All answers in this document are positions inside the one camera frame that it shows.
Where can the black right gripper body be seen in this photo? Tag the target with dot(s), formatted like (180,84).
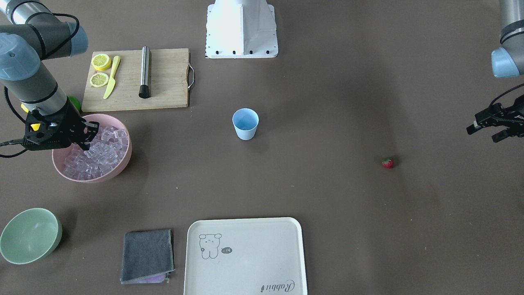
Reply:
(73,128)

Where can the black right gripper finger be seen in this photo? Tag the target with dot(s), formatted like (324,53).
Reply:
(90,132)

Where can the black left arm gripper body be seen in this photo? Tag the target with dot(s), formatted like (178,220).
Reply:
(509,121)

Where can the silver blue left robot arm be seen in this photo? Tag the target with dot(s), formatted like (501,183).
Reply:
(507,62)

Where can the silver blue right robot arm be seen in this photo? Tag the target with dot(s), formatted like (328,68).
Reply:
(33,35)

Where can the pink bowl of ice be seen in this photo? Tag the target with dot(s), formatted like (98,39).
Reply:
(109,153)

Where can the light blue plastic cup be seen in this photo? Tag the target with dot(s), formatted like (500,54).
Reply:
(245,123)

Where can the green lime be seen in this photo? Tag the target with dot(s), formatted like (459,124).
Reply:
(76,103)

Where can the yellow lemon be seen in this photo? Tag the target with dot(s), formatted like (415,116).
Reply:
(24,108)

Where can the lemon slice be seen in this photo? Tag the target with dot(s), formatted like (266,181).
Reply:
(98,80)
(101,62)

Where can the yellow plastic knife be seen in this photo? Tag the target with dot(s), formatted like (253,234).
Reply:
(111,81)

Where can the bamboo cutting board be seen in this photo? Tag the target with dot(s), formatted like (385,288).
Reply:
(169,80)

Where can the green ceramic bowl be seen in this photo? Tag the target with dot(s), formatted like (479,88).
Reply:
(30,236)

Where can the red strawberry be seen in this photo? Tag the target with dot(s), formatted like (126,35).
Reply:
(388,163)

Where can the grey folded cloth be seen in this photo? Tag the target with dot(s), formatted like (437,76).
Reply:
(147,257)

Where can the beige rabbit tray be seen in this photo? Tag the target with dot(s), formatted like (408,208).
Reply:
(250,256)

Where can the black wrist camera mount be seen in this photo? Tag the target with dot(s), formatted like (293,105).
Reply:
(46,132)

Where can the white camera post base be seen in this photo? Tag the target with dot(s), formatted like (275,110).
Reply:
(241,29)

